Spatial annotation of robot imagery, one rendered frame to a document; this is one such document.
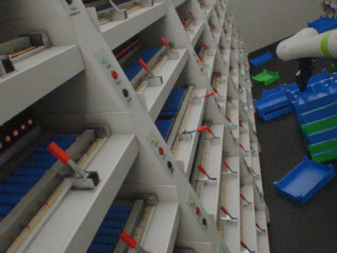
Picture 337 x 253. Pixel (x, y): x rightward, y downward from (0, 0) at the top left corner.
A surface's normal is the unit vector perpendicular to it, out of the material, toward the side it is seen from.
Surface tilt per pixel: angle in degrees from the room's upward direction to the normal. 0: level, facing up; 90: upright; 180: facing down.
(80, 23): 90
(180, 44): 90
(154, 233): 21
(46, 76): 111
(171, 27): 90
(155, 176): 90
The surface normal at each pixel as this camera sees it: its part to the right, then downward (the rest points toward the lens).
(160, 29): -0.20, 0.50
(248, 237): -0.12, -0.86
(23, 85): 0.97, 0.00
